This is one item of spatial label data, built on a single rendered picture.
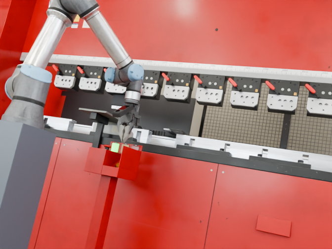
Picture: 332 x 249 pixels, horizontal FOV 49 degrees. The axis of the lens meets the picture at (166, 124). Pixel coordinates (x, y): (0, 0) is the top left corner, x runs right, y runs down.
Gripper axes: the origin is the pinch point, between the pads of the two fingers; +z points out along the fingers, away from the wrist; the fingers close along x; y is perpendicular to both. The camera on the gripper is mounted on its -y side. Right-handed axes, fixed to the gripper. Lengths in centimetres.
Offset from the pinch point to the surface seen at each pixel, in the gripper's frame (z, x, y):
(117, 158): 9.2, 4.5, 4.6
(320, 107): -32, -81, 52
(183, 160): 4.9, -19.7, 29.1
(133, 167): 12.0, -4.9, 5.7
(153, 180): 17.7, -5.6, 25.9
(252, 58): -57, -43, 49
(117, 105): -23, 36, 38
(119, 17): -82, 46, 38
